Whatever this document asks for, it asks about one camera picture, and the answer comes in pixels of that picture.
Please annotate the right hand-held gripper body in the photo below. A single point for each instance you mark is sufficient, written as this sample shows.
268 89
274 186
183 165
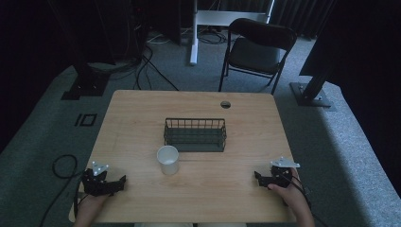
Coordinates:
282 175

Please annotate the black stand with base plate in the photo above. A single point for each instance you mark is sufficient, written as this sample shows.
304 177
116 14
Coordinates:
86 82
313 88

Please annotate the black folding chair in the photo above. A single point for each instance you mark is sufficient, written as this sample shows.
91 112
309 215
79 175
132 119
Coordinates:
255 53

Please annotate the dark curtain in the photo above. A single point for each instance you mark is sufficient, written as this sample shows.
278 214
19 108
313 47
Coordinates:
299 15

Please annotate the white cup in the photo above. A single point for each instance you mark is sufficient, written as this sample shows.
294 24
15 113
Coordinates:
168 160

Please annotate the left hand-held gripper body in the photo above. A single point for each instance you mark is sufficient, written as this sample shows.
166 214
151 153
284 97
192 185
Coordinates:
96 184

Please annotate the person's right hand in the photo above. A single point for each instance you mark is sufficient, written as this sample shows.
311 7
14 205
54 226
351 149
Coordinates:
290 195

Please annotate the white desk frame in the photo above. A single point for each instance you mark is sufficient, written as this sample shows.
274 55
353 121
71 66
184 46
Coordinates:
214 17

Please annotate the person's left hand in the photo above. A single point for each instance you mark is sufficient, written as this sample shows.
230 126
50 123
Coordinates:
91 205

